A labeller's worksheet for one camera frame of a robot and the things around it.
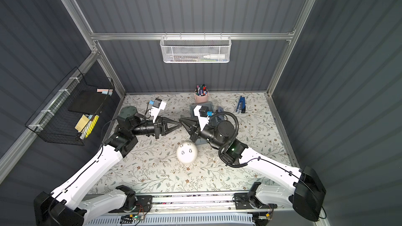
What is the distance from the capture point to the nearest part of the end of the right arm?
22.5 inches

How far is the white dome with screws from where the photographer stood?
804 millimetres

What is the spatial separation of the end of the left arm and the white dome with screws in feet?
0.72

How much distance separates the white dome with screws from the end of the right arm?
22 cm

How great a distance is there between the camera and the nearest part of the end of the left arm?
22.8 inches
